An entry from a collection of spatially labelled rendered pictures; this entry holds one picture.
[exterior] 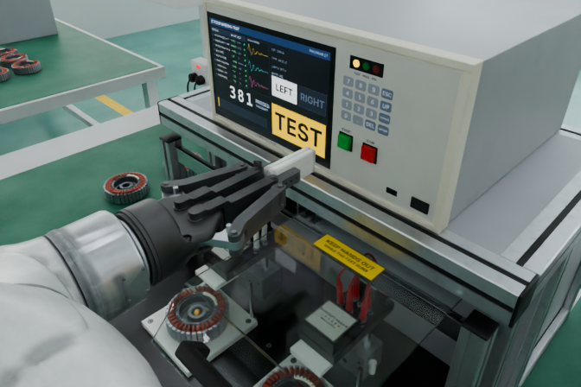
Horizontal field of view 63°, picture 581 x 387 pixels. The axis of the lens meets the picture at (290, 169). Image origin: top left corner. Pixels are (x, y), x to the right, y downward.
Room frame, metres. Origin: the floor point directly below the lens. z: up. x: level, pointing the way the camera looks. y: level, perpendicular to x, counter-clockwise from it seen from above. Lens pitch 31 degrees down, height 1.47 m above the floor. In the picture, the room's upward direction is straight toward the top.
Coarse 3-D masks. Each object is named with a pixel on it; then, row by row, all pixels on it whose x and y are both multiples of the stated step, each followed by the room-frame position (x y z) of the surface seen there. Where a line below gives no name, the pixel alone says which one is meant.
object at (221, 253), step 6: (270, 228) 0.73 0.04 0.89; (252, 240) 0.69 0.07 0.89; (210, 252) 0.63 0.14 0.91; (216, 252) 0.63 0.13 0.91; (222, 252) 0.63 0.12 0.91; (228, 252) 0.63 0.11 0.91; (204, 258) 0.64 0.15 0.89; (210, 258) 0.63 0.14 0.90; (216, 258) 0.62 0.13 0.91; (222, 258) 0.62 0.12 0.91; (210, 264) 0.63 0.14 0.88; (198, 270) 0.63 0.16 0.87
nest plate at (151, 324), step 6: (156, 312) 0.62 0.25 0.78; (162, 312) 0.62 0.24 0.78; (150, 318) 0.60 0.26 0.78; (156, 318) 0.60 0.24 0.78; (162, 318) 0.60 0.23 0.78; (144, 324) 0.59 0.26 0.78; (150, 324) 0.59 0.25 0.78; (156, 324) 0.59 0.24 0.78; (150, 330) 0.57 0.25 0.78; (156, 330) 0.57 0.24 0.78
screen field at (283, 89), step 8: (272, 80) 0.63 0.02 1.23; (280, 80) 0.62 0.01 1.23; (272, 88) 0.63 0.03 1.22; (280, 88) 0.62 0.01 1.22; (288, 88) 0.61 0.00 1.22; (296, 88) 0.60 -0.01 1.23; (304, 88) 0.59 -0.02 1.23; (280, 96) 0.62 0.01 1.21; (288, 96) 0.61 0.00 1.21; (296, 96) 0.60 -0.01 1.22; (304, 96) 0.59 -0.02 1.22; (312, 96) 0.58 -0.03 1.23; (320, 96) 0.57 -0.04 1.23; (296, 104) 0.60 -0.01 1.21; (304, 104) 0.59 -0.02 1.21; (312, 104) 0.58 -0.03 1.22; (320, 104) 0.57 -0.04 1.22; (320, 112) 0.57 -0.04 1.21
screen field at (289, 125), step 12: (276, 108) 0.63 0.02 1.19; (276, 120) 0.63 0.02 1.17; (288, 120) 0.61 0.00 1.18; (300, 120) 0.59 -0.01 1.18; (312, 120) 0.58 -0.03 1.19; (276, 132) 0.63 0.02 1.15; (288, 132) 0.61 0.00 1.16; (300, 132) 0.59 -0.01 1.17; (312, 132) 0.58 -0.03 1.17; (324, 132) 0.56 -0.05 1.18; (300, 144) 0.59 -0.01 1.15; (312, 144) 0.58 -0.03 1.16; (324, 144) 0.56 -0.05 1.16; (324, 156) 0.56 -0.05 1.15
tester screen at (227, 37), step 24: (216, 24) 0.72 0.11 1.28; (216, 48) 0.72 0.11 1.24; (240, 48) 0.68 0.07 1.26; (264, 48) 0.65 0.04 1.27; (288, 48) 0.61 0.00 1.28; (312, 48) 0.58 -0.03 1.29; (216, 72) 0.73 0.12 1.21; (240, 72) 0.68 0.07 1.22; (264, 72) 0.65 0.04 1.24; (288, 72) 0.61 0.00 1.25; (312, 72) 0.58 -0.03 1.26; (216, 96) 0.73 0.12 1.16; (264, 96) 0.65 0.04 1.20; (240, 120) 0.69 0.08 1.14
